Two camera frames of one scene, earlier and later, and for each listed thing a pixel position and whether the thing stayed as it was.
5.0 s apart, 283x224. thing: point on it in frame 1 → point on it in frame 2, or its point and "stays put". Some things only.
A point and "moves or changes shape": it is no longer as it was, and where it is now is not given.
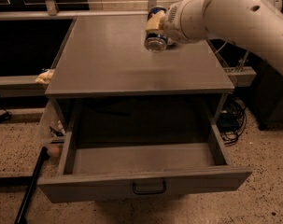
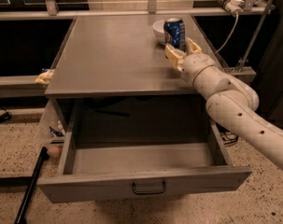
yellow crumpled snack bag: [45, 77] stays put
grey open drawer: [126, 147] stays put
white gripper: [176, 21] → [195, 65]
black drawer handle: [149, 192] stays put
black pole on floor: [21, 215] stays put
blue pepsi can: [155, 41] moves or changes shape
